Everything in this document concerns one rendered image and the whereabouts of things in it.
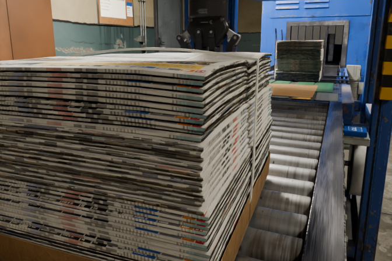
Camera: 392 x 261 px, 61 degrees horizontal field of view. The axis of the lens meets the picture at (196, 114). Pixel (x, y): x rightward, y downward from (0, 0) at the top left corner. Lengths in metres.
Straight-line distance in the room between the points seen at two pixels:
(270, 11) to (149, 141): 3.70
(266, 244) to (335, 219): 0.12
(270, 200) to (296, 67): 1.76
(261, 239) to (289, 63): 1.89
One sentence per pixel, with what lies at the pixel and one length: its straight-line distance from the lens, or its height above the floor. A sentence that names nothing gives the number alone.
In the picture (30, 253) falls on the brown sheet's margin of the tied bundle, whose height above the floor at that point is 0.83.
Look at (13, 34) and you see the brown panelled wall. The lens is 3.99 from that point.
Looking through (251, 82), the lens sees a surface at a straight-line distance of 0.44.
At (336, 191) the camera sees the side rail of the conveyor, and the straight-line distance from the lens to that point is 0.63.
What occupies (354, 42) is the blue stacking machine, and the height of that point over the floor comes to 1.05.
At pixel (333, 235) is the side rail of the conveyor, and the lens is 0.50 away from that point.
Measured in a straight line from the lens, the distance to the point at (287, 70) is 2.29.
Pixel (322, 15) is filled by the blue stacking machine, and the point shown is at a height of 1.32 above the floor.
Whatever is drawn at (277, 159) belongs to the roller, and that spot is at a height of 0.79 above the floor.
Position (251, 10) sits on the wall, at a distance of 9.30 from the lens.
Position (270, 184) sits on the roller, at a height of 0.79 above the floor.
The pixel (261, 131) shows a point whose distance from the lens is 0.51.
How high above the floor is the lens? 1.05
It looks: 12 degrees down
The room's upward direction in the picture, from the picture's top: straight up
